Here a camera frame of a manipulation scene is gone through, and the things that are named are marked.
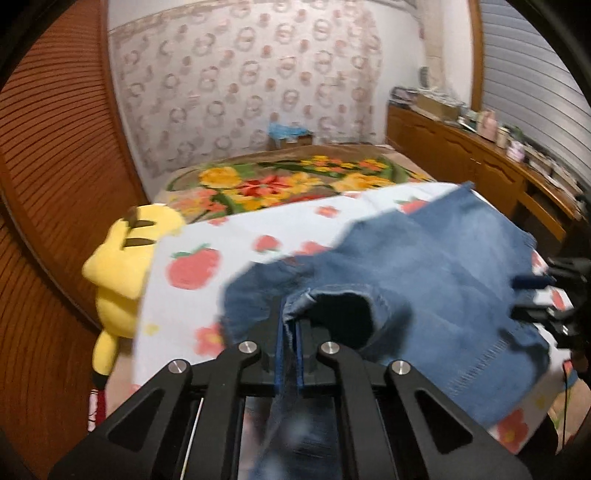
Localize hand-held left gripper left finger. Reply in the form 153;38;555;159
48;295;287;480

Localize floral blanket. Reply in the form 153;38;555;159
154;145;437;220

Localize white strawberry print sheet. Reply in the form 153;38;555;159
131;182;575;455

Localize wooden louvered wardrobe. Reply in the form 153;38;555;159
0;0;148;480

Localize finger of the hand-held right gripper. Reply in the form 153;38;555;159
512;274;557;291
510;304;566;324

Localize wooden sideboard cabinet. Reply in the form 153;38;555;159
385;102;585;243

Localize circle patterned wall curtain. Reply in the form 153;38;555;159
108;0;384;178

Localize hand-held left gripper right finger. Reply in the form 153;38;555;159
297;318;533;480

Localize beige lace curtain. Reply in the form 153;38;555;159
416;0;444;88

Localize grey window blind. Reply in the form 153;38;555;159
480;0;591;185

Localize wooden window frame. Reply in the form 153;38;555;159
468;0;485;112

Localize small cardboard box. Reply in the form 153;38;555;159
270;133;315;151

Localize yellow plush toy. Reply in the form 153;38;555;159
82;204;185;388

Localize blue denim pants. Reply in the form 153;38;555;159
217;181;551;480

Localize open cardboard box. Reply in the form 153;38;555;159
413;95;462;121

